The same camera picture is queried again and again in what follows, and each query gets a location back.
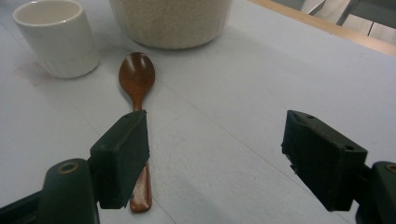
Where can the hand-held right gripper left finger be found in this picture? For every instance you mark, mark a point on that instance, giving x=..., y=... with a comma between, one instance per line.
x=120, y=161

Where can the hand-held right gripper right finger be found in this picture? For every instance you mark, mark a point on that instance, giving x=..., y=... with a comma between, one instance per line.
x=323, y=161

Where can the brown wooden spoon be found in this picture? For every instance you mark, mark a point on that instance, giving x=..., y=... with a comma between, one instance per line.
x=137, y=74

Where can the white ceramic cup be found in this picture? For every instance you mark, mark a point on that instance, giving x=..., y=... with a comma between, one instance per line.
x=62, y=46

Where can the cream rice container with lid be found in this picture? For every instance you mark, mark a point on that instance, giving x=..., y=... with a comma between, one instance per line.
x=171, y=25

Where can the white table cover sheet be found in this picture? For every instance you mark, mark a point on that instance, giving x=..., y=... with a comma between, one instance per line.
x=224, y=102

